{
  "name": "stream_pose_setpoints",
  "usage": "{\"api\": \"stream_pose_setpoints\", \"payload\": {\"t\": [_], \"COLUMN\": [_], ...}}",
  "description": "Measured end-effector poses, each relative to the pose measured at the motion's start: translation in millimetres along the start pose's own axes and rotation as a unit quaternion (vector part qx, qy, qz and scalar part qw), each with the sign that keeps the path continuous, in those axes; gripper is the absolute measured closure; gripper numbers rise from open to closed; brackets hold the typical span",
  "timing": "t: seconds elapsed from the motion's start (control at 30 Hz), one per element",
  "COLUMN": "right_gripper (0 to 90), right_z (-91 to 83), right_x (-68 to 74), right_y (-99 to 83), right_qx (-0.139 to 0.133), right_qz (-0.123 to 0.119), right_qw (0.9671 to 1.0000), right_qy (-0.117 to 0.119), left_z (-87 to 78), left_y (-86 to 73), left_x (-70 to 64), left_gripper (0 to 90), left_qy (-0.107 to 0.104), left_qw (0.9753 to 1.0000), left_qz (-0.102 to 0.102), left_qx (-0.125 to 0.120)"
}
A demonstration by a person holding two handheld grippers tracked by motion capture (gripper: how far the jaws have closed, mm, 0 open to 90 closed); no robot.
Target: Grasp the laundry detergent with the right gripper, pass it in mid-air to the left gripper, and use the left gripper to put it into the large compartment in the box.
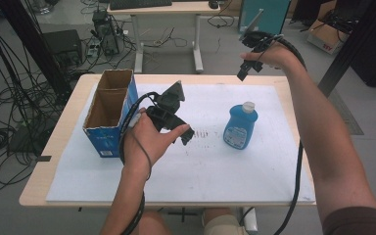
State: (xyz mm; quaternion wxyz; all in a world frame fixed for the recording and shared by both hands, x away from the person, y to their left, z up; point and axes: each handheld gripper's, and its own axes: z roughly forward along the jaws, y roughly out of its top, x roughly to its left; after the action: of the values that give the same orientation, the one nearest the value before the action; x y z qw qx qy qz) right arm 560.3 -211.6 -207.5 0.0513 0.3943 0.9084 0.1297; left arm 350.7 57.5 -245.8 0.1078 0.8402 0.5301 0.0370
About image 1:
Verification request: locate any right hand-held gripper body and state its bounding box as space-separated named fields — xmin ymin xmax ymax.
xmin=239 ymin=8 xmax=286 ymax=73

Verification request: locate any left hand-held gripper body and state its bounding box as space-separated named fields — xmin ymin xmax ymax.
xmin=146 ymin=80 xmax=191 ymax=133

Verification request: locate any blue detergent bottle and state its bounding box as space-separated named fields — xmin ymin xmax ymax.
xmin=222 ymin=101 xmax=259 ymax=151

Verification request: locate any blue cardboard box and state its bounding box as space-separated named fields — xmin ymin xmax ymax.
xmin=82 ymin=69 xmax=140 ymax=159

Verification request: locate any person's right hand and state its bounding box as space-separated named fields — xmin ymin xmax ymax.
xmin=240 ymin=41 xmax=301 ymax=71

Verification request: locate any person's left hand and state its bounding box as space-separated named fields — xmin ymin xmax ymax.
xmin=122 ymin=107 xmax=191 ymax=179

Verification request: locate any teal box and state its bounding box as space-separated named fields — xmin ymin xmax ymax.
xmin=237 ymin=0 xmax=292 ymax=36

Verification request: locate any white table mat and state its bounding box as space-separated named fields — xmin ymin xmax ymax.
xmin=45 ymin=82 xmax=316 ymax=204

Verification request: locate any brown cardboard box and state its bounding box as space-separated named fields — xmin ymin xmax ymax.
xmin=306 ymin=0 xmax=351 ymax=56

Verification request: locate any person's left leg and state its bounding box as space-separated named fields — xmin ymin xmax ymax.
xmin=136 ymin=210 xmax=174 ymax=235

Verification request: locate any person's leg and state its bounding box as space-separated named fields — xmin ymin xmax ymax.
xmin=201 ymin=207 xmax=250 ymax=235
xmin=136 ymin=210 xmax=174 ymax=235

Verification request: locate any white desk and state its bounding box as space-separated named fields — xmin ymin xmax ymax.
xmin=107 ymin=0 xmax=221 ymax=74

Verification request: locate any person's right leg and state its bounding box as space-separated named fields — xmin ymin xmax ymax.
xmin=201 ymin=207 xmax=250 ymax=235

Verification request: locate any black metal stand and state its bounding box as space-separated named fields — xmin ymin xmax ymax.
xmin=0 ymin=0 xmax=73 ymax=101
xmin=317 ymin=0 xmax=376 ymax=98

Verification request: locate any black keyboard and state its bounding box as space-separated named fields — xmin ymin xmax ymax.
xmin=109 ymin=0 xmax=173 ymax=11

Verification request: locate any grey floor mat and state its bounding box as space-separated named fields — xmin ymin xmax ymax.
xmin=327 ymin=89 xmax=365 ymax=136

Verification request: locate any white table leg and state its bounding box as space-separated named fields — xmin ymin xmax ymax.
xmin=242 ymin=207 xmax=259 ymax=235

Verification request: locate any black equipment case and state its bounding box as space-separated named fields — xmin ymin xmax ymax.
xmin=42 ymin=29 xmax=84 ymax=68

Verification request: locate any brown shirt sleeve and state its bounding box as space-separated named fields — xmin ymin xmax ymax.
xmin=321 ymin=206 xmax=376 ymax=235

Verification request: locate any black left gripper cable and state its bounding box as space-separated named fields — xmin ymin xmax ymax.
xmin=118 ymin=92 xmax=161 ymax=235

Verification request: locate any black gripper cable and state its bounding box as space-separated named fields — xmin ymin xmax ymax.
xmin=118 ymin=92 xmax=161 ymax=235
xmin=272 ymin=32 xmax=308 ymax=235

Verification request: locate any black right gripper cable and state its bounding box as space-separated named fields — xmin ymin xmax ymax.
xmin=272 ymin=32 xmax=308 ymax=235

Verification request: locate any bundle of black floor cables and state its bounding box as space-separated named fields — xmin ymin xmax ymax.
xmin=0 ymin=19 xmax=79 ymax=197

